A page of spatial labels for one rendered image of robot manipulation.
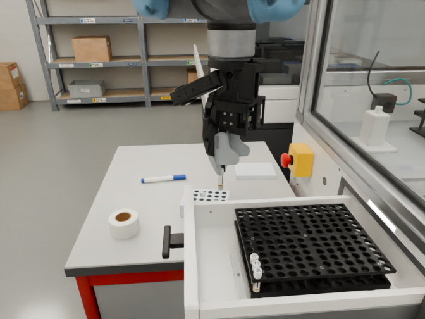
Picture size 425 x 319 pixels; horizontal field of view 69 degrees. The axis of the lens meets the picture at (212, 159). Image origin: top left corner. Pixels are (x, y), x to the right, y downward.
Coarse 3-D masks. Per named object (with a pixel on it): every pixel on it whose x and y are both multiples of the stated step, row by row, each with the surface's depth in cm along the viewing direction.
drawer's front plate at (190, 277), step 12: (192, 192) 61; (192, 204) 57; (192, 216) 54; (192, 228) 51; (192, 240) 49; (192, 252) 46; (192, 264) 44; (192, 276) 42; (192, 288) 41; (192, 300) 39; (192, 312) 39
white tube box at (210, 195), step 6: (198, 192) 85; (210, 192) 86; (216, 192) 85; (222, 192) 85; (228, 192) 85; (198, 198) 82; (204, 198) 82; (210, 198) 82; (216, 198) 82; (222, 198) 82; (228, 198) 82; (180, 204) 80; (180, 210) 80; (180, 216) 81
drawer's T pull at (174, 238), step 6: (168, 228) 54; (168, 234) 52; (174, 234) 53; (180, 234) 53; (168, 240) 51; (174, 240) 51; (180, 240) 51; (168, 246) 50; (174, 246) 51; (180, 246) 51; (162, 252) 49; (168, 252) 49; (168, 258) 49
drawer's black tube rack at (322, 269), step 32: (256, 224) 57; (288, 224) 57; (320, 224) 57; (288, 256) 50; (320, 256) 50; (352, 256) 50; (384, 256) 50; (288, 288) 48; (320, 288) 48; (352, 288) 48; (384, 288) 49
